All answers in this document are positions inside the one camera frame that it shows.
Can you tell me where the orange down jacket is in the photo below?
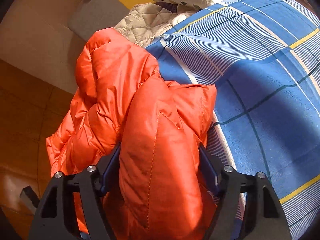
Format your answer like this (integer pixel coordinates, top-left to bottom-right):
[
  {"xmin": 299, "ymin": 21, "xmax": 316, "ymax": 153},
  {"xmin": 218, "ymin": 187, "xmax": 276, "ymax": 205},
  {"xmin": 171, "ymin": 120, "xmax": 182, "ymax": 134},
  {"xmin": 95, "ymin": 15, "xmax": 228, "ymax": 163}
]
[{"xmin": 46, "ymin": 28, "xmax": 217, "ymax": 239}]

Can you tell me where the blue plaid bed sheet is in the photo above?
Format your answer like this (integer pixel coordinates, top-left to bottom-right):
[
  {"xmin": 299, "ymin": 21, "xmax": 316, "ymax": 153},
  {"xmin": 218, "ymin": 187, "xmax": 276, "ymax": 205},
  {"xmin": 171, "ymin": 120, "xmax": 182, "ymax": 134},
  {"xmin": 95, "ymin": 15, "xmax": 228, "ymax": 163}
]
[{"xmin": 147, "ymin": 0, "xmax": 319, "ymax": 239}]

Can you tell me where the cream quilted down jacket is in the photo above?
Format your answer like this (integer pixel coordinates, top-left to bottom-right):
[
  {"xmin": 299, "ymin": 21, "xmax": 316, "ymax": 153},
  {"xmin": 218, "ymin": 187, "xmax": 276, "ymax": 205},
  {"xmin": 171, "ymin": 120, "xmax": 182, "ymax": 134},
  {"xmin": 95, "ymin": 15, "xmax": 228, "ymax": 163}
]
[{"xmin": 114, "ymin": 2, "xmax": 197, "ymax": 48}]

